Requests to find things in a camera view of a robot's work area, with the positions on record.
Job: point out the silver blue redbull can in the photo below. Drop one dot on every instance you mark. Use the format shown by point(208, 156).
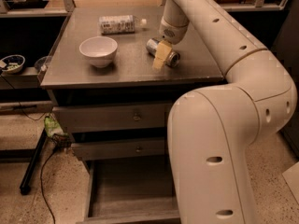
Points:
point(173, 58)

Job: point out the white ceramic bowl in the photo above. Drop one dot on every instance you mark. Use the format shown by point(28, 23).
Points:
point(99, 51)

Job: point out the black metal table leg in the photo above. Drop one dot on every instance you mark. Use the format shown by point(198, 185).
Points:
point(25, 184)

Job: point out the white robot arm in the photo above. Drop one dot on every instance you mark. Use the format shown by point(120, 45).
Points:
point(209, 128)

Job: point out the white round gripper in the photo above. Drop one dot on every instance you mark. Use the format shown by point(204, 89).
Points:
point(173, 34)

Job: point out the blue patterned small bowl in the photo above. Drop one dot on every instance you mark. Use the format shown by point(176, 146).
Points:
point(12, 64)

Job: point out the grey wooden drawer cabinet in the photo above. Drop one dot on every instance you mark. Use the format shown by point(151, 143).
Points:
point(130, 79)

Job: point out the green snack bag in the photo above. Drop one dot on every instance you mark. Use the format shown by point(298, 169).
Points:
point(55, 133)

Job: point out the grey open bottom drawer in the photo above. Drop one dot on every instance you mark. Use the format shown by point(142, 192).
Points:
point(137, 190)

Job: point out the grey top drawer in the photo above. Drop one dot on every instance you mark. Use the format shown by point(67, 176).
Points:
point(111, 117)

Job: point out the clear plastic cup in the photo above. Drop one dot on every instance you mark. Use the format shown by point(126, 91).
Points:
point(42, 64)

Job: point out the grey middle drawer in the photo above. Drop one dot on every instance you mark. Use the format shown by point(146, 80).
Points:
point(119, 149)

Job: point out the clear labelled plastic bottle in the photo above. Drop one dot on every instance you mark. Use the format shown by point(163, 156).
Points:
point(122, 24)

